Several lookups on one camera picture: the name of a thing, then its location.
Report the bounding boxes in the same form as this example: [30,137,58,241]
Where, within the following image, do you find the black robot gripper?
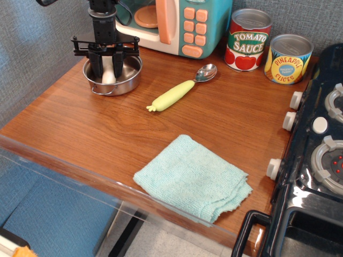
[71,17,139,78]

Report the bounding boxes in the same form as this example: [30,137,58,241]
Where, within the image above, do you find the white plush mushroom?
[102,56,116,84]

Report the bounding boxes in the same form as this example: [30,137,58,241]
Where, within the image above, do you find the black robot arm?
[71,1,140,78]

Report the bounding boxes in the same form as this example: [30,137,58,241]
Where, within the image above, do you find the light blue folded cloth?
[133,134,252,225]

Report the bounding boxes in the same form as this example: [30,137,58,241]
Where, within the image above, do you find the small steel pan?
[83,56,143,96]

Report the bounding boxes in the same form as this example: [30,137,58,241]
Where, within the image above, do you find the toy microwave teal and cream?
[116,0,233,59]

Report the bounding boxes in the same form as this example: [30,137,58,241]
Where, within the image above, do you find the tomato sauce can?
[225,9,272,71]

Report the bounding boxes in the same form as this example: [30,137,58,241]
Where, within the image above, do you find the pineapple slices can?
[264,34,314,85]

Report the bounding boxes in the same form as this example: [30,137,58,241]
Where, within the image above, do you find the dark object bottom left corner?
[1,228,37,257]

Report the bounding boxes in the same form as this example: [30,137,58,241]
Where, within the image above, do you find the black toy stove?
[232,43,342,256]

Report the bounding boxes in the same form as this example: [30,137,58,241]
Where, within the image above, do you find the green handled metal spoon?
[146,64,218,112]

